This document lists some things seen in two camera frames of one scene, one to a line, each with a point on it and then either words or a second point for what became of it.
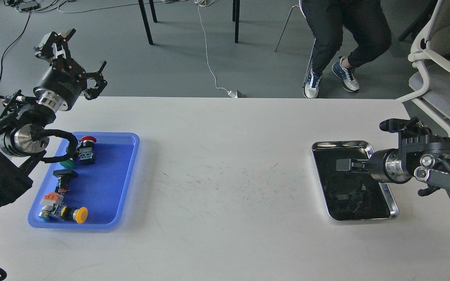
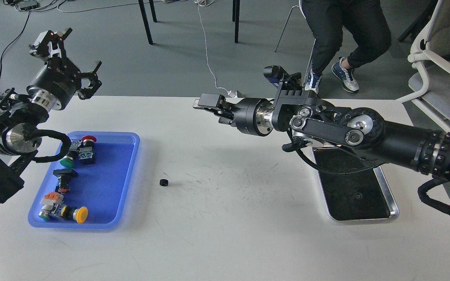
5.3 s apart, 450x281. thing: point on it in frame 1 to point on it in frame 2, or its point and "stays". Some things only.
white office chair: x=444 y=49 stays
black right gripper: x=388 y=165 to x=252 y=116
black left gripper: x=63 y=83 stays
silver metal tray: x=349 y=195 stays
